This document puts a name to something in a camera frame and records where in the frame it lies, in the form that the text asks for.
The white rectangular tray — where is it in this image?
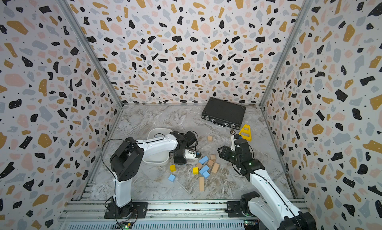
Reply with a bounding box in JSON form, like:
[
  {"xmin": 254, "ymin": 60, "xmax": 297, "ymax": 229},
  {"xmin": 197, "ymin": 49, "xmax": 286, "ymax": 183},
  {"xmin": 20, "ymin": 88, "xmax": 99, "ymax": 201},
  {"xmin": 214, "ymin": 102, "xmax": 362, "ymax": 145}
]
[{"xmin": 142, "ymin": 128, "xmax": 172, "ymax": 166}]

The blue cube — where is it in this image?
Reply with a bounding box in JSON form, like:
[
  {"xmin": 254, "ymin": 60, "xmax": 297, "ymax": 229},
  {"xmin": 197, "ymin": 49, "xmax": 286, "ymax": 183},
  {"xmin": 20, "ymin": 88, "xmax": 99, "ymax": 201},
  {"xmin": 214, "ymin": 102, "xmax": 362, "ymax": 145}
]
[{"xmin": 168, "ymin": 174, "xmax": 176, "ymax": 182}]

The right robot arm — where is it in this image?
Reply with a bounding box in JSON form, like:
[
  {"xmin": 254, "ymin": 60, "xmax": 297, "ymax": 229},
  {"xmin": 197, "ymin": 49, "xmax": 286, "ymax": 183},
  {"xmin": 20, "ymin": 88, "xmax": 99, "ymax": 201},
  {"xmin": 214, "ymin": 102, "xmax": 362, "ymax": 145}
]
[{"xmin": 217, "ymin": 134, "xmax": 317, "ymax": 230}]

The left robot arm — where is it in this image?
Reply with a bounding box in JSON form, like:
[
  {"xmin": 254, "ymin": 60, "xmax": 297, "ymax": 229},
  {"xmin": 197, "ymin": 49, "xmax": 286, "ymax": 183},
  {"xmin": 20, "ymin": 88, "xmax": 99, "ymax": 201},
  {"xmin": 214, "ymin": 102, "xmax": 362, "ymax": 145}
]
[{"xmin": 109, "ymin": 131, "xmax": 199, "ymax": 211}]

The yellow plastic triangle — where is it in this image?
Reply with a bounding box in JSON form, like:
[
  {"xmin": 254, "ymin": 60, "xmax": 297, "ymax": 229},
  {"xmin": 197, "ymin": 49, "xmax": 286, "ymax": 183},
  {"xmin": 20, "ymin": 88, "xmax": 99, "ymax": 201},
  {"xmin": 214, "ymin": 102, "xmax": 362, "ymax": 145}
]
[{"xmin": 238, "ymin": 124, "xmax": 252, "ymax": 141}]

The wooden block right pile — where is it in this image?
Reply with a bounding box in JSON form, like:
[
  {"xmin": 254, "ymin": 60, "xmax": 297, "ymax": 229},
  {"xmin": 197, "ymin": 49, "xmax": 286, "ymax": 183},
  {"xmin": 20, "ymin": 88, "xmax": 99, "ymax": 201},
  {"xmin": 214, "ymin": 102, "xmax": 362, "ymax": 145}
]
[{"xmin": 211, "ymin": 162, "xmax": 220, "ymax": 174}]

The yellow cube center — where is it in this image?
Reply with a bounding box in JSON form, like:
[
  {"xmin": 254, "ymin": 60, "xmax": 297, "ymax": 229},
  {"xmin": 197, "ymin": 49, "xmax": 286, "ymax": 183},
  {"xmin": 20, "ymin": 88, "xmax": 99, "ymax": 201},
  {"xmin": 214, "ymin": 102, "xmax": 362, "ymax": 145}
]
[{"xmin": 193, "ymin": 167, "xmax": 199, "ymax": 175}]

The wooden cube middle pile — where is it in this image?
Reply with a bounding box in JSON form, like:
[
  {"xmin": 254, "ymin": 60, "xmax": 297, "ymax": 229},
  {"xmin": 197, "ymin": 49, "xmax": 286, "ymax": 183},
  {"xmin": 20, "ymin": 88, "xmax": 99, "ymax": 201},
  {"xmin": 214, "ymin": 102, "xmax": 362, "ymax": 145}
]
[{"xmin": 207, "ymin": 160, "xmax": 215, "ymax": 168}]

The blue block lower long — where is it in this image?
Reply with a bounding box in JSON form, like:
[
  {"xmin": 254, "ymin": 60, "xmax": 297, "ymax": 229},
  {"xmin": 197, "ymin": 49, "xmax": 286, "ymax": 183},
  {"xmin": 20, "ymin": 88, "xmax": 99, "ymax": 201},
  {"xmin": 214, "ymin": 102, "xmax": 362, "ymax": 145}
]
[{"xmin": 199, "ymin": 165, "xmax": 210, "ymax": 174}]

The small blue block lower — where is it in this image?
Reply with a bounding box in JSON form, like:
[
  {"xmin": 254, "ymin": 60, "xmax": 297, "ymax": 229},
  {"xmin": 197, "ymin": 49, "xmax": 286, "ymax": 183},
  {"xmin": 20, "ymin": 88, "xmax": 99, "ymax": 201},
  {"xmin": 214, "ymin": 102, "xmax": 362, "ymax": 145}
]
[{"xmin": 202, "ymin": 171, "xmax": 210, "ymax": 178}]

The long wooden block front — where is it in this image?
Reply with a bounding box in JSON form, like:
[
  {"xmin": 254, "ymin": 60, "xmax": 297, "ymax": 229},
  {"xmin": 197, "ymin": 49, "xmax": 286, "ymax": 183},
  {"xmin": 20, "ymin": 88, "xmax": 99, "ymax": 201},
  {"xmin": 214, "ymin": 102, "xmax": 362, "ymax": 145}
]
[{"xmin": 199, "ymin": 176, "xmax": 205, "ymax": 191}]

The black briefcase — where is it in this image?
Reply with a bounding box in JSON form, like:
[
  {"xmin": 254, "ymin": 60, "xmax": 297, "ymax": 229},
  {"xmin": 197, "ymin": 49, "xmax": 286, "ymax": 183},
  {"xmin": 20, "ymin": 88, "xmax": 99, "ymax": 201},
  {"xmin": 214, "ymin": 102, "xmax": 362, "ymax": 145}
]
[{"xmin": 201, "ymin": 97, "xmax": 246, "ymax": 130}]

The green lit circuit board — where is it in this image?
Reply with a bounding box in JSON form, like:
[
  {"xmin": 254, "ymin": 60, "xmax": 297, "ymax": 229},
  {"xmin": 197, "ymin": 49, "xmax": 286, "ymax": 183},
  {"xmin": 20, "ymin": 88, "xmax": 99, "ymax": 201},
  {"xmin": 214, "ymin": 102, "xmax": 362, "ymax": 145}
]
[{"xmin": 116, "ymin": 222, "xmax": 132, "ymax": 230}]

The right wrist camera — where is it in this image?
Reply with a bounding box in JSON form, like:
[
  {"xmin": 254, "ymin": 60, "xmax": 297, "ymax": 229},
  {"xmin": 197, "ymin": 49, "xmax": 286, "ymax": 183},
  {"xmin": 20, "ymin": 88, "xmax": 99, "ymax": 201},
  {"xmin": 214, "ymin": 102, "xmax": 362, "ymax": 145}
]
[{"xmin": 231, "ymin": 134, "xmax": 241, "ymax": 151}]

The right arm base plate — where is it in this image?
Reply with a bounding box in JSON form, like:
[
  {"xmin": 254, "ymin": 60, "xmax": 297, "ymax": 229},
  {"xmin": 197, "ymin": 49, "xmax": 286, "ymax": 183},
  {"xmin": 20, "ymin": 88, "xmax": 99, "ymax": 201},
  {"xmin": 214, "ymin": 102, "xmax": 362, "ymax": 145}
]
[{"xmin": 225, "ymin": 200, "xmax": 253, "ymax": 218}]

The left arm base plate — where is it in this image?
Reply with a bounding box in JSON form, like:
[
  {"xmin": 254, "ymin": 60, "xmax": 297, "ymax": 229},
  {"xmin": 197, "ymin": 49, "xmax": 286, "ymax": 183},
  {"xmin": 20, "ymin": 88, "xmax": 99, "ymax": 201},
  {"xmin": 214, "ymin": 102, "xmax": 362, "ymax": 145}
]
[{"xmin": 104, "ymin": 201, "xmax": 148, "ymax": 219}]

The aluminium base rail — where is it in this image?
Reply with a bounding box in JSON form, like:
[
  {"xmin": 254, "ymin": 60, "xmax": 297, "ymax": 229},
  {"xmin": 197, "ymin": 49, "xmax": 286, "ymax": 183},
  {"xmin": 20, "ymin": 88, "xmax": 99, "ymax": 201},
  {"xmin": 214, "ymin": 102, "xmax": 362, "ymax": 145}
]
[{"xmin": 58, "ymin": 199, "xmax": 312, "ymax": 230}]

